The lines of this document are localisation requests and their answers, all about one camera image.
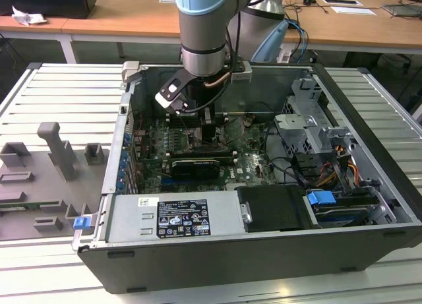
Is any black RAM slot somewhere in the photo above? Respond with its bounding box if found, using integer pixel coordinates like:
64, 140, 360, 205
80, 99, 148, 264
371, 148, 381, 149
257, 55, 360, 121
166, 115, 230, 120
167, 150, 237, 157
166, 119, 230, 124
168, 156, 239, 164
166, 123, 230, 129

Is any CPU socket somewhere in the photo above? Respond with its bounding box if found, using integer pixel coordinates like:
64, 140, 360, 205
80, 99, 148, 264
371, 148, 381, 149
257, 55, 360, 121
186, 127, 230, 153

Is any grey case latch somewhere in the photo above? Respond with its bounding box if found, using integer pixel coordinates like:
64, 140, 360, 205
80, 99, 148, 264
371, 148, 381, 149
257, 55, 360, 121
121, 60, 144, 85

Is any black graphics card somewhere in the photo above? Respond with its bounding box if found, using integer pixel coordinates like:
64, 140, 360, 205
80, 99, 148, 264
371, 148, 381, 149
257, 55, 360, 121
170, 158, 221, 181

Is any pale blue teach pendant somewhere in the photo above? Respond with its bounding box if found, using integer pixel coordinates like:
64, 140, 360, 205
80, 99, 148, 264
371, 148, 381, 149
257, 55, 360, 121
250, 20, 290, 65

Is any green motherboard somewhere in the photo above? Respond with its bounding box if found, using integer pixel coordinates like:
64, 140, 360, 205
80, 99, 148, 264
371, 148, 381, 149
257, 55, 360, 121
131, 112, 281, 195

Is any metal disk cage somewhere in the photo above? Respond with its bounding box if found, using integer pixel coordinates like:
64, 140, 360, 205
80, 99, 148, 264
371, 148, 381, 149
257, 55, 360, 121
273, 78, 359, 157

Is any black plastic shroud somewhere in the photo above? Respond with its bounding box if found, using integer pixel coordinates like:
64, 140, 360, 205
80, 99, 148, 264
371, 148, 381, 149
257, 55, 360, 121
236, 184, 311, 233

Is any grey power supply unit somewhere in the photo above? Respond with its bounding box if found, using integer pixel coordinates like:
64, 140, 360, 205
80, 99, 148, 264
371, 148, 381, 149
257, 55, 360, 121
107, 190, 249, 245

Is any blue disk carrier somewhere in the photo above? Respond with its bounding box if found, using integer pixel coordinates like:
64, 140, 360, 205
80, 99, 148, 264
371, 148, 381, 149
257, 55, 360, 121
305, 191, 336, 206

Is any black office chair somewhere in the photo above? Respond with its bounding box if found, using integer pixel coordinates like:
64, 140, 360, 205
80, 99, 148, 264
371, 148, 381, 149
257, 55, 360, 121
342, 51, 413, 75

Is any black PC case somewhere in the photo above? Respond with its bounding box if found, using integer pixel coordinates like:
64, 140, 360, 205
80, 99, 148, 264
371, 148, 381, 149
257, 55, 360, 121
71, 60, 422, 295

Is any large black box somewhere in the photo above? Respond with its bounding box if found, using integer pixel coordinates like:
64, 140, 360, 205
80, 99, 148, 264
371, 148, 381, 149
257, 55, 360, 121
0, 0, 97, 20

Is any hard disk drive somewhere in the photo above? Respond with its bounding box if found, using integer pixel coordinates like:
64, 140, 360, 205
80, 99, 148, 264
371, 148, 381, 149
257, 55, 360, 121
312, 204, 375, 228

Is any grey parts rack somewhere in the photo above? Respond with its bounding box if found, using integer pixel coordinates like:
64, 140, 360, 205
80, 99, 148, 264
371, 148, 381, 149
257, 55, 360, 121
0, 121, 112, 243

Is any crumpled white paper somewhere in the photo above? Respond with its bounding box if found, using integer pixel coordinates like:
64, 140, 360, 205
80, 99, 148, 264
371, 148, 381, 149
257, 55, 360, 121
11, 5, 47, 27

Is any green RAM stick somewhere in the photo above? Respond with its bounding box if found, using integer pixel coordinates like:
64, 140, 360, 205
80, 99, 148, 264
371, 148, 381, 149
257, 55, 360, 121
0, 201, 44, 210

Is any copper braided hose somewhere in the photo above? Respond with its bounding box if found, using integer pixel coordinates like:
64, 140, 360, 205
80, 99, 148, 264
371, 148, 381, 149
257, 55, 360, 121
203, 71, 232, 88

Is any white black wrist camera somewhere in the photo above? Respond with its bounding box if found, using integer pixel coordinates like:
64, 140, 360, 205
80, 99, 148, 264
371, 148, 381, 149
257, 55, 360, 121
154, 69, 196, 115

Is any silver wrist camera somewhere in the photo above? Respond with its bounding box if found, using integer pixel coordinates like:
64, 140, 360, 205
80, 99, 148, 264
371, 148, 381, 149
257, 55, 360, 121
229, 61, 254, 84

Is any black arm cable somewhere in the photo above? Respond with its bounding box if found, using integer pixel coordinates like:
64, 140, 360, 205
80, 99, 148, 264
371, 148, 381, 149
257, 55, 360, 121
225, 0, 240, 73

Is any wooden desk white frame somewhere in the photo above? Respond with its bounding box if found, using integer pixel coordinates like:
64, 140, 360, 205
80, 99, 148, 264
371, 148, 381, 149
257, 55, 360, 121
61, 0, 185, 59
282, 0, 422, 56
0, 0, 97, 65

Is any blue cable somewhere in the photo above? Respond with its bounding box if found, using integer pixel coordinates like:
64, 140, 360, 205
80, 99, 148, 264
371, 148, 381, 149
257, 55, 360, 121
289, 18, 311, 66

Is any yellow red wire bundle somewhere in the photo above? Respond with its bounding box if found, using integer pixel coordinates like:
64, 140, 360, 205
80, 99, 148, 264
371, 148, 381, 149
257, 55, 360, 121
315, 144, 359, 190

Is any blue case latch handle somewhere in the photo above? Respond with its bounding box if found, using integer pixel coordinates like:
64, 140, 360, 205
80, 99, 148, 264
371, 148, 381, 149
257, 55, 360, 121
73, 216, 90, 233

